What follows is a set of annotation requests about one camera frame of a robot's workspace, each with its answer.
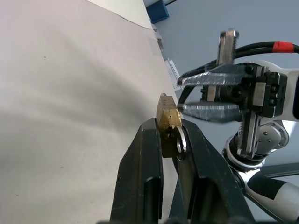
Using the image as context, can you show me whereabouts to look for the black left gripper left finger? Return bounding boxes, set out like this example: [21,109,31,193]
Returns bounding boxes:
[109,117,164,222]

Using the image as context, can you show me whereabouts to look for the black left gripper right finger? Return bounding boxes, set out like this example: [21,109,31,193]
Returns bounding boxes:
[169,120,256,222]

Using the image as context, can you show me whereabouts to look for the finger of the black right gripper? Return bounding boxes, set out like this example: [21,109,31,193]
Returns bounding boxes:
[178,102,246,124]
[177,62,256,88]

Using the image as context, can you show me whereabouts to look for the silver key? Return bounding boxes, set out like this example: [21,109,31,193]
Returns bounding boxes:
[217,28,240,66]

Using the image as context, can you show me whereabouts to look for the brass padlock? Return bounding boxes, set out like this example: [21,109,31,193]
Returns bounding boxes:
[156,92,183,159]

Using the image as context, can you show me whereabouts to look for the white perforated plastic part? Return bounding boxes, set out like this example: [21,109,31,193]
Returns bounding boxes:
[164,58,182,91]

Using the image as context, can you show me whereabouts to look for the blue box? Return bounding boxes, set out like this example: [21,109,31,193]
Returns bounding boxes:
[145,0,170,24]

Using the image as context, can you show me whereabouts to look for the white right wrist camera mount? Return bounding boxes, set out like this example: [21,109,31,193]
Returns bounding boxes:
[242,59,299,122]

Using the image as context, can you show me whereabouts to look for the black cable with red tape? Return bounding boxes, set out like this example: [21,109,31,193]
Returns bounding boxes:
[178,41,299,105]

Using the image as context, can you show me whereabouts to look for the grey bracket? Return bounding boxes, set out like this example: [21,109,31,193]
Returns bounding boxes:
[151,23,165,57]

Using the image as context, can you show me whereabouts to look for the dark floor rail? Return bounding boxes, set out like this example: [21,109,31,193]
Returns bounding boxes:
[259,162,299,179]

